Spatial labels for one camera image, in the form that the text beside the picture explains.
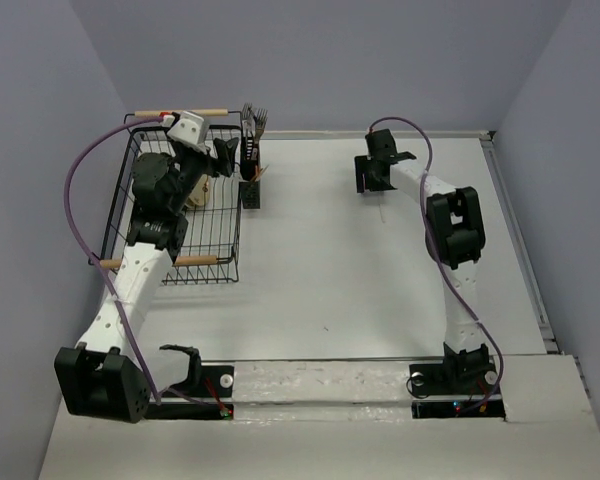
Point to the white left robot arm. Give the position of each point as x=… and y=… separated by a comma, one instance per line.
x=105, y=375

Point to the black wire dish rack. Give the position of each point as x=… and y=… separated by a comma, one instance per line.
x=213, y=232

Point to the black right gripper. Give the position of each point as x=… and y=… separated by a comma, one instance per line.
x=365, y=180

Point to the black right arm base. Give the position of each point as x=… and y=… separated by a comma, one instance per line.
x=439, y=394

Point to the cream plate with red mark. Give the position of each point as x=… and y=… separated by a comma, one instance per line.
x=200, y=194

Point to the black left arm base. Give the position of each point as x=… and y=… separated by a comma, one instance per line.
x=210, y=399

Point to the all silver fork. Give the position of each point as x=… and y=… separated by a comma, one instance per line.
x=247, y=119

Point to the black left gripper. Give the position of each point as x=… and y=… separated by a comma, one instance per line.
x=225, y=153

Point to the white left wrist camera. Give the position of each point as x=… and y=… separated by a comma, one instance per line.
x=190, y=130

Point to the black fork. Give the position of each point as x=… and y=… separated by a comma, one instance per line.
x=260, y=121

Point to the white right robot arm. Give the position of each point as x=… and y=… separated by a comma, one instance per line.
x=454, y=238

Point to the black perforated utensil caddy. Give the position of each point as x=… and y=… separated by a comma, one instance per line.
x=249, y=170

